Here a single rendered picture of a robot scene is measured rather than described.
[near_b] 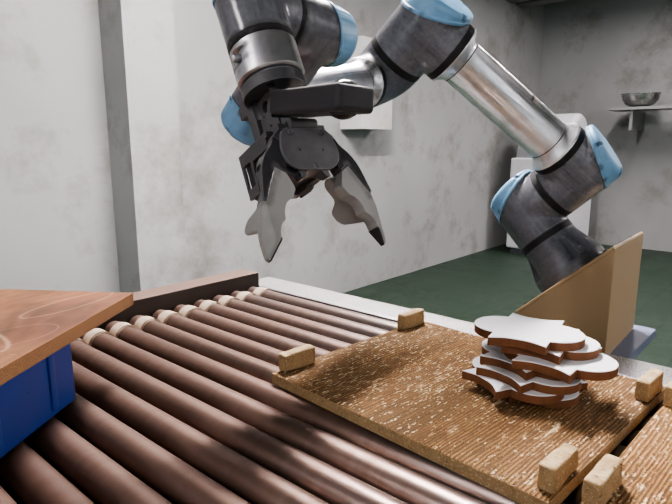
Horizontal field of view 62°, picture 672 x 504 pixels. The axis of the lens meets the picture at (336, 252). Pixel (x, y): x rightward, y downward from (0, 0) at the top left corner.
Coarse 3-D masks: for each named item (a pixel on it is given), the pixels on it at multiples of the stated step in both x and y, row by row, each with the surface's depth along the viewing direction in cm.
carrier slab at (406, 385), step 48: (384, 336) 94; (432, 336) 94; (288, 384) 77; (336, 384) 75; (384, 384) 75; (432, 384) 75; (624, 384) 75; (384, 432) 65; (432, 432) 63; (480, 432) 63; (528, 432) 63; (576, 432) 63; (624, 432) 64; (480, 480) 56; (528, 480) 54; (576, 480) 55
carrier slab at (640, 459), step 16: (656, 416) 67; (640, 432) 63; (656, 432) 63; (640, 448) 60; (656, 448) 60; (624, 464) 57; (640, 464) 57; (656, 464) 57; (624, 480) 54; (640, 480) 54; (656, 480) 54; (624, 496) 52; (640, 496) 52; (656, 496) 52
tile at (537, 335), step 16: (480, 320) 76; (496, 320) 76; (512, 320) 76; (528, 320) 76; (544, 320) 76; (560, 320) 76; (496, 336) 70; (512, 336) 70; (528, 336) 70; (544, 336) 70; (560, 336) 70; (576, 336) 70; (544, 352) 66
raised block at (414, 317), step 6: (408, 312) 99; (414, 312) 99; (420, 312) 100; (402, 318) 97; (408, 318) 98; (414, 318) 99; (420, 318) 100; (402, 324) 97; (408, 324) 98; (414, 324) 99
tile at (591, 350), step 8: (592, 344) 70; (504, 352) 71; (512, 352) 70; (520, 352) 70; (528, 352) 70; (552, 352) 68; (560, 352) 68; (568, 352) 68; (576, 352) 68; (584, 352) 68; (592, 352) 68; (552, 360) 68; (560, 360) 67; (576, 360) 68; (584, 360) 68
